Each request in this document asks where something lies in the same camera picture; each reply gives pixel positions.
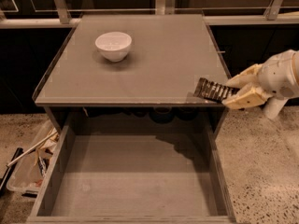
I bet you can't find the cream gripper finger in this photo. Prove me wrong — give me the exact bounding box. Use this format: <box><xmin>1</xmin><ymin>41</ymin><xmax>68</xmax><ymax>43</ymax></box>
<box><xmin>222</xmin><ymin>83</ymin><xmax>272</xmax><ymax>109</ymax></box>
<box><xmin>226</xmin><ymin>64</ymin><xmax>262</xmax><ymax>89</ymax></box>

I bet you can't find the open grey top drawer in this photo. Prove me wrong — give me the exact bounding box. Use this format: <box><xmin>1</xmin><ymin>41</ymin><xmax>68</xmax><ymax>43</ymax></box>
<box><xmin>27</xmin><ymin>113</ymin><xmax>236</xmax><ymax>224</ymax></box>

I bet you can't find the white stick in bin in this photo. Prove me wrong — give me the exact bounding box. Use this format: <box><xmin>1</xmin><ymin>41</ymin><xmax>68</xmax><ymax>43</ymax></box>
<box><xmin>7</xmin><ymin>131</ymin><xmax>58</xmax><ymax>168</ymax></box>

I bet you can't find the grey wooden cabinet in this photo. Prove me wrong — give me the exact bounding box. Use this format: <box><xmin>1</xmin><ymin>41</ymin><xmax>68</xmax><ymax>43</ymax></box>
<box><xmin>33</xmin><ymin>14</ymin><xmax>230</xmax><ymax>129</ymax></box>

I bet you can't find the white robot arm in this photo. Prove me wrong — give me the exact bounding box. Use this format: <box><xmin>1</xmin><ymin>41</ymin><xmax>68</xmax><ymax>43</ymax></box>
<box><xmin>222</xmin><ymin>49</ymin><xmax>299</xmax><ymax>109</ymax></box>

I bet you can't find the white ceramic bowl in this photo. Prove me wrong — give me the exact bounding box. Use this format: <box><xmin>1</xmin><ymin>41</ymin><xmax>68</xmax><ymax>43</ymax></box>
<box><xmin>95</xmin><ymin>32</ymin><xmax>133</xmax><ymax>62</ymax></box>

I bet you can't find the metal railing frame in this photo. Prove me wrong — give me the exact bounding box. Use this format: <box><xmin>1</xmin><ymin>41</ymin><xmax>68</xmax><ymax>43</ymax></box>
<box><xmin>0</xmin><ymin>0</ymin><xmax>299</xmax><ymax>29</ymax></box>

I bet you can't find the black flat object on floor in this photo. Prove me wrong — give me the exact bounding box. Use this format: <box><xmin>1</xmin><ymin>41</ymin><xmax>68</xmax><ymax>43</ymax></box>
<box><xmin>0</xmin><ymin>147</ymin><xmax>23</xmax><ymax>197</ymax></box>

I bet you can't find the white slanted pole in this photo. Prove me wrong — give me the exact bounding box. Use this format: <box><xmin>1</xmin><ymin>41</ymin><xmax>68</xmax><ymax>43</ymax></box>
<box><xmin>263</xmin><ymin>97</ymin><xmax>288</xmax><ymax>119</ymax></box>

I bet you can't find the black rxbar chocolate bar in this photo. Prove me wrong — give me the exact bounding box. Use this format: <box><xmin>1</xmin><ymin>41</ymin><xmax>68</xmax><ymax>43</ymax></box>
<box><xmin>193</xmin><ymin>77</ymin><xmax>238</xmax><ymax>103</ymax></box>

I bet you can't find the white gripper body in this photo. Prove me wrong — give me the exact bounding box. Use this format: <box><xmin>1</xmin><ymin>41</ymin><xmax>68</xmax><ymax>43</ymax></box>
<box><xmin>258</xmin><ymin>49</ymin><xmax>299</xmax><ymax>99</ymax></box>

